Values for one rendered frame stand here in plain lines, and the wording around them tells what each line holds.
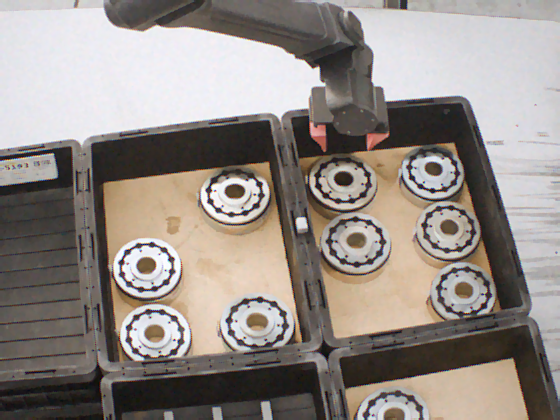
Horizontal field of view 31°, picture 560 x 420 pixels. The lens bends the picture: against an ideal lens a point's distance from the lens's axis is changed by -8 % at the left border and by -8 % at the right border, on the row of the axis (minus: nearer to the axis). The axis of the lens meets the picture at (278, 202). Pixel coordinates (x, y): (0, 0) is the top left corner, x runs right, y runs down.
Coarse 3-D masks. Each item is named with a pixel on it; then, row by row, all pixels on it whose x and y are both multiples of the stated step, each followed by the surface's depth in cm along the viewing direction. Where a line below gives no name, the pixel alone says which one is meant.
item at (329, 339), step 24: (456, 96) 165; (288, 120) 161; (288, 144) 159; (480, 144) 160; (504, 216) 152; (312, 240) 150; (504, 240) 150; (312, 264) 148; (504, 312) 143; (528, 312) 143; (360, 336) 141; (384, 336) 141; (408, 336) 141
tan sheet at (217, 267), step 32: (128, 192) 166; (160, 192) 166; (192, 192) 166; (128, 224) 163; (160, 224) 163; (192, 224) 163; (192, 256) 160; (224, 256) 160; (256, 256) 160; (192, 288) 157; (224, 288) 157; (256, 288) 157; (288, 288) 157; (192, 320) 153
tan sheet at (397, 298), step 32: (384, 160) 170; (384, 192) 167; (320, 224) 163; (384, 224) 163; (416, 256) 160; (480, 256) 160; (352, 288) 157; (384, 288) 157; (416, 288) 157; (352, 320) 154; (384, 320) 154; (416, 320) 154
